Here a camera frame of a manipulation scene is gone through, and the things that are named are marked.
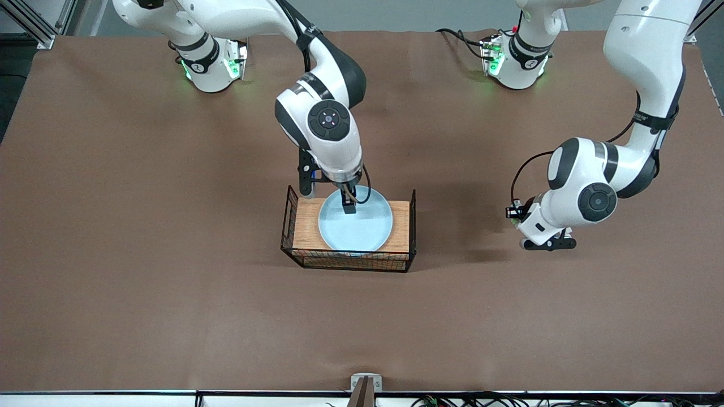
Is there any light blue round plate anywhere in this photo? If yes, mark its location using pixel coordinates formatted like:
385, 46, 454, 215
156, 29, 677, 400
318, 185, 394, 252

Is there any black base cable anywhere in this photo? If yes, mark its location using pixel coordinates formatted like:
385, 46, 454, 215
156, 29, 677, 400
436, 28, 487, 60

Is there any black wire basket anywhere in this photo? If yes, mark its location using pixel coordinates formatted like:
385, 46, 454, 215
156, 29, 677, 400
281, 185, 417, 273

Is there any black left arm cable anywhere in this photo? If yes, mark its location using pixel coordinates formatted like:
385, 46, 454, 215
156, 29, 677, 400
511, 90, 679, 202

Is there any brown table cover sheet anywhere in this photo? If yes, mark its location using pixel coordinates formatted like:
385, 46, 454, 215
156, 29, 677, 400
0, 29, 724, 395

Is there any wooden board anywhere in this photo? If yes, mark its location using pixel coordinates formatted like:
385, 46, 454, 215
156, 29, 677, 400
292, 197, 410, 253

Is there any metal connector panel green light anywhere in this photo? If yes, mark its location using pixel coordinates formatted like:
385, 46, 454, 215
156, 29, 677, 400
481, 34, 504, 77
223, 37, 249, 80

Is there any black cable bundle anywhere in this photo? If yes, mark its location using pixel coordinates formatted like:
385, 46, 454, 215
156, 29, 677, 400
410, 392, 702, 407

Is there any aluminium frame profile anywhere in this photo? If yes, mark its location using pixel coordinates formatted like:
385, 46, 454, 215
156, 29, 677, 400
693, 0, 724, 45
0, 0, 77, 50

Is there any white table edge rail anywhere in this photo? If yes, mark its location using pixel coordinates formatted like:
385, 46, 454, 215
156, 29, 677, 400
0, 390, 724, 407

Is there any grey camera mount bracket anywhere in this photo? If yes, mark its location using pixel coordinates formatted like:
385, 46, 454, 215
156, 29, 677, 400
346, 374, 382, 407

